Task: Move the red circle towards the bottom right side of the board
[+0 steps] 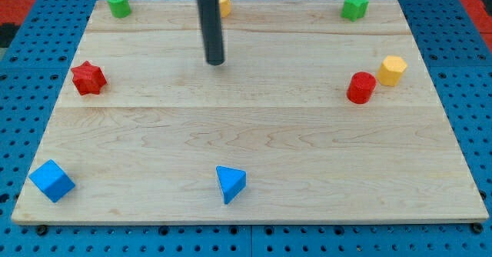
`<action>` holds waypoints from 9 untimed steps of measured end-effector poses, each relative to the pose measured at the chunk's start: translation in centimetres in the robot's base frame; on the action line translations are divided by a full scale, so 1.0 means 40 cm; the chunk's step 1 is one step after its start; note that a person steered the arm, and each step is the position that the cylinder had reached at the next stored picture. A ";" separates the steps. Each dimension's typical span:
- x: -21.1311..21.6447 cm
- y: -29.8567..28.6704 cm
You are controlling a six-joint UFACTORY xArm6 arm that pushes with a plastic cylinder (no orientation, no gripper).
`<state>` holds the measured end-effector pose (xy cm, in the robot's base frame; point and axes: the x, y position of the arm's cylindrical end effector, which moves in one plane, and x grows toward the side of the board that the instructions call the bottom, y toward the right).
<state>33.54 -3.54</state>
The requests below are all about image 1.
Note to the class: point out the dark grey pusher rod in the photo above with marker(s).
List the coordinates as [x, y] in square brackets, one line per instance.
[211, 31]

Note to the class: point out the red cylinder block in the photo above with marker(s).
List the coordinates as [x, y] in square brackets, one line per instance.
[361, 87]

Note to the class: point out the wooden board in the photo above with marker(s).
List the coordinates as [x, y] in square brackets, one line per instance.
[145, 150]

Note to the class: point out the yellow block behind rod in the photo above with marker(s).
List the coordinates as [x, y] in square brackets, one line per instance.
[225, 7]

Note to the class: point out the green cylinder block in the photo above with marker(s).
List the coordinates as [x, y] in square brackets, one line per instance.
[119, 8]

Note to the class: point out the red star block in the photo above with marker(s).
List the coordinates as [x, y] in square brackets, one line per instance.
[88, 78]

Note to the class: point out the green star block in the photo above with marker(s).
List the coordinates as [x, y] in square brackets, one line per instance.
[354, 9]

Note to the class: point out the blue triangle block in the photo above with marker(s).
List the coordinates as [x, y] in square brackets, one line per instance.
[231, 182]

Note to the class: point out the yellow hexagon block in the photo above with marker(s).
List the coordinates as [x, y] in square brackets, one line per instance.
[391, 70]

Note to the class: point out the blue cube block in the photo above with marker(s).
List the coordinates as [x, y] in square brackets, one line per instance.
[52, 181]

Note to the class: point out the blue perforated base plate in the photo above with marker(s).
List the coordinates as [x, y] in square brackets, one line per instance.
[32, 69]

